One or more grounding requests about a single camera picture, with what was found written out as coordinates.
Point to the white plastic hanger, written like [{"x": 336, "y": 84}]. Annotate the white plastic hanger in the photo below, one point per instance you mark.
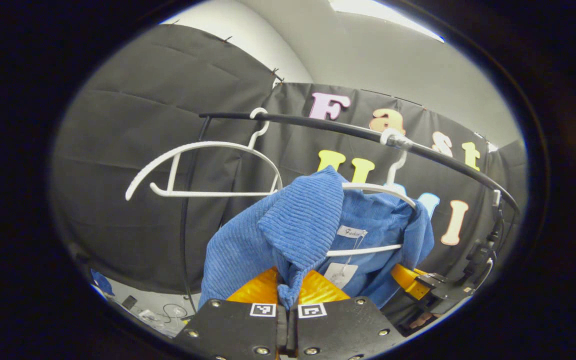
[
  {"x": 378, "y": 189},
  {"x": 208, "y": 145}
]

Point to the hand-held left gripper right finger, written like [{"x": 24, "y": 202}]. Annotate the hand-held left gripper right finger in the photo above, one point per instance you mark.
[{"x": 343, "y": 330}]

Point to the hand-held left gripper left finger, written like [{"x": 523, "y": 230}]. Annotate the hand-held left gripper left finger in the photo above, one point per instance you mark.
[{"x": 233, "y": 330}]

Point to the black clothes rack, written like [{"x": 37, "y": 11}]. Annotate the black clothes rack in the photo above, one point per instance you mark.
[{"x": 318, "y": 122}]

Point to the small black device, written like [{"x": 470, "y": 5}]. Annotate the small black device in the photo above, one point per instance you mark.
[{"x": 129, "y": 302}]

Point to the blue cloth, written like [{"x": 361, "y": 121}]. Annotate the blue cloth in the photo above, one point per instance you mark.
[{"x": 103, "y": 282}]

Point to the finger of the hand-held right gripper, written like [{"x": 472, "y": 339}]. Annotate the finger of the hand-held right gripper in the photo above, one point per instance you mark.
[{"x": 408, "y": 280}]

